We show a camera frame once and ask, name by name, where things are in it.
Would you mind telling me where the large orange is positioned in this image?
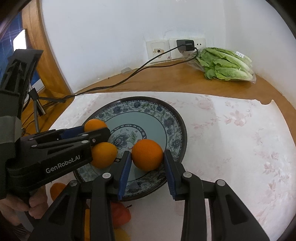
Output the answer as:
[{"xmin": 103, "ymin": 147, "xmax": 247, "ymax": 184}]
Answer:
[{"xmin": 84, "ymin": 118, "xmax": 107, "ymax": 132}]

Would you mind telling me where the red apple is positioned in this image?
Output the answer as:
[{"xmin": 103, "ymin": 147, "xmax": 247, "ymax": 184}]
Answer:
[{"xmin": 110, "ymin": 202, "xmax": 131, "ymax": 228}]

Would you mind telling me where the brown pear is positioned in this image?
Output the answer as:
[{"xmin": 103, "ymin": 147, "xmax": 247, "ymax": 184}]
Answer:
[{"xmin": 113, "ymin": 228, "xmax": 130, "ymax": 241}]

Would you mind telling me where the person's left hand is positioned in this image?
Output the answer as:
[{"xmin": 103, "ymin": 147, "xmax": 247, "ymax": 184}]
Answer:
[{"xmin": 1, "ymin": 186, "xmax": 48, "ymax": 226}]

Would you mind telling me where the blue white porcelain plate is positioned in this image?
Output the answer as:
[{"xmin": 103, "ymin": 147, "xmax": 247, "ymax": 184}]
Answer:
[{"xmin": 72, "ymin": 96, "xmax": 188, "ymax": 202}]

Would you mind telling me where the black phone tripod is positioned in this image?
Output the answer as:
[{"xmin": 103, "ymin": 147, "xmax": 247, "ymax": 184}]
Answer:
[{"xmin": 28, "ymin": 86, "xmax": 65, "ymax": 133}]

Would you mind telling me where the pink floral tablecloth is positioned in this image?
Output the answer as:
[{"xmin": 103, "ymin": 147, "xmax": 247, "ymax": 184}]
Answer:
[{"xmin": 50, "ymin": 92, "xmax": 295, "ymax": 240}]

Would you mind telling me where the lit smartphone on tripod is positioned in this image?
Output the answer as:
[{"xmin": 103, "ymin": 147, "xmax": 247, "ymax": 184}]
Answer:
[{"xmin": 13, "ymin": 29, "xmax": 28, "ymax": 51}]

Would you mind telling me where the black power adapter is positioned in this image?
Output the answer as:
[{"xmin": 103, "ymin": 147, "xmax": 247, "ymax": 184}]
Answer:
[{"xmin": 176, "ymin": 39, "xmax": 195, "ymax": 52}]

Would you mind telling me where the bagged green lettuce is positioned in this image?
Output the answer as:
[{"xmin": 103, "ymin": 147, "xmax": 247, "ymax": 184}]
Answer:
[{"xmin": 189, "ymin": 47, "xmax": 256, "ymax": 83}]

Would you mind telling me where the black power cable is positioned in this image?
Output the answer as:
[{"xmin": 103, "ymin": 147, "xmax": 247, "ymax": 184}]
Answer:
[{"xmin": 55, "ymin": 45, "xmax": 199, "ymax": 102}]

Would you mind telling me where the white wall socket plate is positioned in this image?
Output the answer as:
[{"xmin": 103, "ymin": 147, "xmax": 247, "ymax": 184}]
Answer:
[{"xmin": 146, "ymin": 40, "xmax": 171, "ymax": 64}]

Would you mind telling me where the white wall outlet plate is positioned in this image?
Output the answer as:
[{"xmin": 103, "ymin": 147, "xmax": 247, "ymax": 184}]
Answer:
[{"xmin": 169, "ymin": 37, "xmax": 206, "ymax": 60}]

